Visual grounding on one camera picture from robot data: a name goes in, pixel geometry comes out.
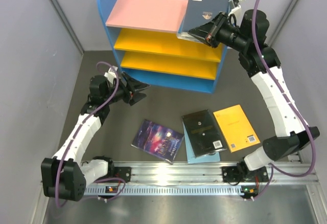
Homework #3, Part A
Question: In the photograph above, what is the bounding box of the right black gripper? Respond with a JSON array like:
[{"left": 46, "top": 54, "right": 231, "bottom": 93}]
[{"left": 188, "top": 12, "right": 248, "bottom": 53}]

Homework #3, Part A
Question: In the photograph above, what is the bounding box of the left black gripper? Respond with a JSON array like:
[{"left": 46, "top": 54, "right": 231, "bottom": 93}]
[{"left": 103, "top": 71, "right": 150, "bottom": 105}]

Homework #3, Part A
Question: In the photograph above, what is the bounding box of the navy blue book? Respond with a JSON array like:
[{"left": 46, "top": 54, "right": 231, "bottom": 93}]
[{"left": 180, "top": 0, "right": 229, "bottom": 35}]

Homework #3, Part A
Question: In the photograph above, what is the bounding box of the purple Robinson Crusoe book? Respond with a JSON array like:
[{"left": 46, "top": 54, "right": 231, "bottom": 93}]
[{"left": 131, "top": 119, "right": 184, "bottom": 164}]

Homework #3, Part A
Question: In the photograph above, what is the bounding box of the black book with barcode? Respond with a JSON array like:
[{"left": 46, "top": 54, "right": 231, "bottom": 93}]
[{"left": 182, "top": 109, "right": 227, "bottom": 158}]

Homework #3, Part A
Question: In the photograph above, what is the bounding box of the light blue book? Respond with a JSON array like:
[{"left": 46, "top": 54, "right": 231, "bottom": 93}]
[{"left": 183, "top": 124, "right": 221, "bottom": 164}]

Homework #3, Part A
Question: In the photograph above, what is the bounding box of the pale green Gatsby book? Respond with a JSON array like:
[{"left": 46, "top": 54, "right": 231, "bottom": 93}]
[{"left": 181, "top": 32, "right": 201, "bottom": 43}]

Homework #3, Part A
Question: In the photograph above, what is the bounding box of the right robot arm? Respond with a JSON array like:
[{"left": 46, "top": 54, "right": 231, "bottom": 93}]
[{"left": 188, "top": 10, "right": 320, "bottom": 182}]

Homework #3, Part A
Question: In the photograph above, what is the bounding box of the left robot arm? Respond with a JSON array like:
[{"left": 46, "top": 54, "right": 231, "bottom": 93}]
[{"left": 41, "top": 70, "right": 149, "bottom": 201}]

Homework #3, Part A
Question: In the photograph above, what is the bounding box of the blue pink yellow bookshelf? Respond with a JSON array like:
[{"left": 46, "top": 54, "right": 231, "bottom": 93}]
[{"left": 97, "top": 0, "right": 227, "bottom": 93}]

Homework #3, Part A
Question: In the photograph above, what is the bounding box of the yellow book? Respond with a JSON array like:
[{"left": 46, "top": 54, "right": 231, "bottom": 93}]
[{"left": 213, "top": 104, "right": 260, "bottom": 152}]

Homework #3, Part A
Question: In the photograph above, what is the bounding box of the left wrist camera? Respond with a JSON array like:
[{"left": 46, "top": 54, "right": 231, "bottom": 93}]
[{"left": 104, "top": 66, "right": 118, "bottom": 84}]

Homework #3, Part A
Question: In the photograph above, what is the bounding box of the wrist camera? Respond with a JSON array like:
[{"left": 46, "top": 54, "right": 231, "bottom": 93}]
[
  {"left": 104, "top": 66, "right": 118, "bottom": 84},
  {"left": 228, "top": 0, "right": 244, "bottom": 17}
]

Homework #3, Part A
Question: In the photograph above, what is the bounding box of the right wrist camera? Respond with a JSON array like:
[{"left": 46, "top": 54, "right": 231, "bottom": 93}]
[{"left": 228, "top": 0, "right": 244, "bottom": 17}]

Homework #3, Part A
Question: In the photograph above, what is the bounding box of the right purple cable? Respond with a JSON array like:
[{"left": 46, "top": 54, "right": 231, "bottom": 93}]
[{"left": 240, "top": 0, "right": 317, "bottom": 202}]

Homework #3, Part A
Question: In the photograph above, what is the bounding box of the purple cable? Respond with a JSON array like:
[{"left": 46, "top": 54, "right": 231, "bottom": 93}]
[
  {"left": 55, "top": 61, "right": 128, "bottom": 208},
  {"left": 240, "top": 0, "right": 317, "bottom": 202}
]

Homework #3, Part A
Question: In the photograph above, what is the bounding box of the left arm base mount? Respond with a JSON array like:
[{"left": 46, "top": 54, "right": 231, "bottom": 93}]
[{"left": 101, "top": 166, "right": 132, "bottom": 183}]

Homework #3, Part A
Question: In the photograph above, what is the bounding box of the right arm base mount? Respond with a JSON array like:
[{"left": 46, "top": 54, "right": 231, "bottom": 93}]
[{"left": 221, "top": 166, "right": 269, "bottom": 185}]

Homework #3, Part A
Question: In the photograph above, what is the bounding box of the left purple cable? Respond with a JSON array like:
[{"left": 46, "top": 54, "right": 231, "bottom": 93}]
[{"left": 55, "top": 61, "right": 128, "bottom": 208}]

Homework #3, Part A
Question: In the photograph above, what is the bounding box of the aluminium mounting rail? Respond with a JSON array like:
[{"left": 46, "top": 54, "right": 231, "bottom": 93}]
[{"left": 83, "top": 162, "right": 317, "bottom": 199}]

